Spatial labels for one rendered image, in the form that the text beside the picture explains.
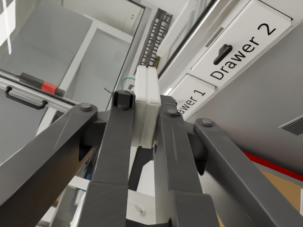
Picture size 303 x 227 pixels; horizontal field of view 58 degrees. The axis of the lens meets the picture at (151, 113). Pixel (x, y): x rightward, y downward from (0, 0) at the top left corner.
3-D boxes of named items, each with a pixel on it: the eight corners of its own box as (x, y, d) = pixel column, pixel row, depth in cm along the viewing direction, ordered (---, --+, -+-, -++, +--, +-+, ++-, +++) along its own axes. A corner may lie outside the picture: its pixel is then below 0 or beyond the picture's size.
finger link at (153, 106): (148, 102, 15) (161, 104, 15) (147, 65, 21) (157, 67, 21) (140, 148, 16) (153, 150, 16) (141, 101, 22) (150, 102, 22)
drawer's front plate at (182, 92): (216, 91, 89) (185, 77, 86) (176, 124, 113) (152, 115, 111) (216, 87, 89) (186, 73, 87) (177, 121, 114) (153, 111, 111)
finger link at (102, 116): (128, 153, 14) (69, 146, 14) (132, 111, 19) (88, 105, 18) (131, 128, 13) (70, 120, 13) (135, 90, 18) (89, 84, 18)
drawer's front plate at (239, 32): (292, 24, 62) (253, 2, 60) (220, 87, 87) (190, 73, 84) (292, 19, 63) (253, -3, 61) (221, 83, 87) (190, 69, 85)
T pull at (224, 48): (233, 49, 68) (228, 47, 68) (216, 66, 74) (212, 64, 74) (234, 39, 70) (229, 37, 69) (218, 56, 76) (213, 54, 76)
